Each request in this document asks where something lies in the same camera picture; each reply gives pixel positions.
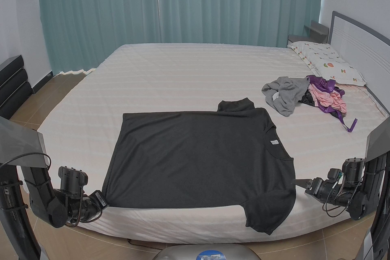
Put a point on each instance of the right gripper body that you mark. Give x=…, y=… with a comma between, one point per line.
x=326, y=191

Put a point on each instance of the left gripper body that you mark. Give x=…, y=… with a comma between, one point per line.
x=91, y=210

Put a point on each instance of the black T-shirt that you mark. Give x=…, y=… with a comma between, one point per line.
x=198, y=161

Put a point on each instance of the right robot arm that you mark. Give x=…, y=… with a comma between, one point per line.
x=377, y=185

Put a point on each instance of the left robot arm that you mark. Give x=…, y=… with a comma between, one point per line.
x=36, y=191

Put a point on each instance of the pile of clothes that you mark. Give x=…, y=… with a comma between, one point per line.
x=326, y=98

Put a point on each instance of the bed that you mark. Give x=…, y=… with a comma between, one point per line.
x=182, y=76

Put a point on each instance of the grey garment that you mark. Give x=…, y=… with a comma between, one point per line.
x=286, y=94

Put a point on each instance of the white printed pillow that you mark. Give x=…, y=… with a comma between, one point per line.
x=329, y=60

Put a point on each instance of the black chest of drawers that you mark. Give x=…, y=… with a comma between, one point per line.
x=13, y=85

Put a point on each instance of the grey bedside table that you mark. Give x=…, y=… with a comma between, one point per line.
x=309, y=34

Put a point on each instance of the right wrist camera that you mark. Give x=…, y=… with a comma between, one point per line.
x=334, y=175

